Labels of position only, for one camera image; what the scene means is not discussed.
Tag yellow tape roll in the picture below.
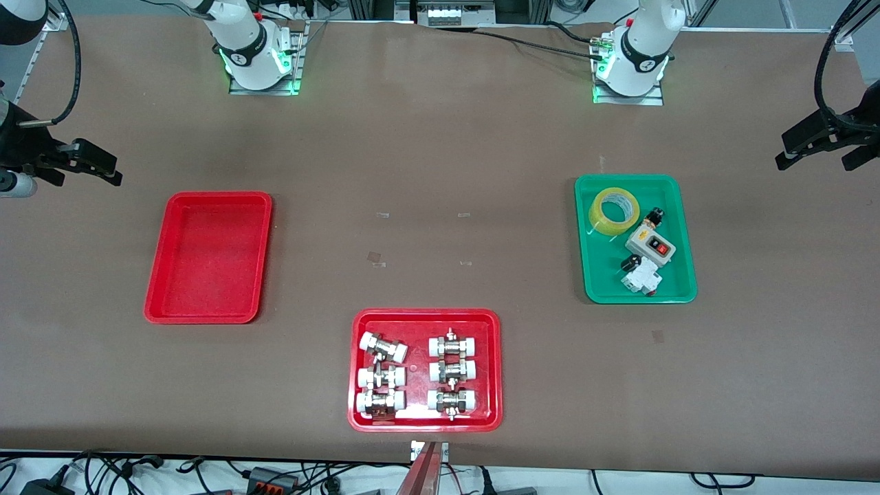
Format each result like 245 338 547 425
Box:
588 186 641 237

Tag empty red plastic tray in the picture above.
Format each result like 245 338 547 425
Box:
144 191 274 325

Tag green plastic tray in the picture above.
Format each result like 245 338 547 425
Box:
574 174 699 305

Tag red tray with fittings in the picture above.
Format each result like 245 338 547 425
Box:
347 308 503 433

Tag white circuit breaker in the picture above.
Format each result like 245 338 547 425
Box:
621 265 663 296

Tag tilted metal pipe fitting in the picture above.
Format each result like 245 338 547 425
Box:
359 331 409 364

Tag metal pipe fitting white caps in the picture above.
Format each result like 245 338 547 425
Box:
427 386 478 420
428 329 479 358
355 389 406 419
357 364 407 390
429 357 479 384

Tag grey power block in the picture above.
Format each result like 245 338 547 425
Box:
247 466 300 493

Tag white terminal block device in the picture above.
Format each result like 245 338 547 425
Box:
412 0 497 27

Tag red metal bar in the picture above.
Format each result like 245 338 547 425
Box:
396 443 441 495

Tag black plug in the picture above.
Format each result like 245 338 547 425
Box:
478 467 538 495

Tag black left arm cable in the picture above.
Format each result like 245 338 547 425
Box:
815 0 880 130

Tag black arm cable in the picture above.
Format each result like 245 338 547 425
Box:
17 0 82 129
815 0 880 130

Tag aluminium frame profile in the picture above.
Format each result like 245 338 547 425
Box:
830 0 880 52

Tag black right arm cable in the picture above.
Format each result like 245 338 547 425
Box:
17 0 82 129

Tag grey switch box red button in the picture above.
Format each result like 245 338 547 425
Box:
624 225 677 267

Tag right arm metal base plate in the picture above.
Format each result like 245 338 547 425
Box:
229 21 308 96

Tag black braided table cable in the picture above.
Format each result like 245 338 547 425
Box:
474 21 609 59

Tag black cable loop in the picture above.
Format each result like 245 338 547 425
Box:
690 472 757 490

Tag small silver bracket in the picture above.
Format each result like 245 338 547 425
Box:
410 440 450 463

